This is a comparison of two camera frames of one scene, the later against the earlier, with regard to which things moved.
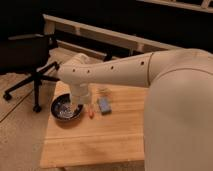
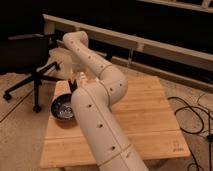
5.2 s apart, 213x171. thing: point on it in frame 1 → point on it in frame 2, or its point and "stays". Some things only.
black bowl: (62, 108) stays
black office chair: (28, 54) stays
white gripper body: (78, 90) → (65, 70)
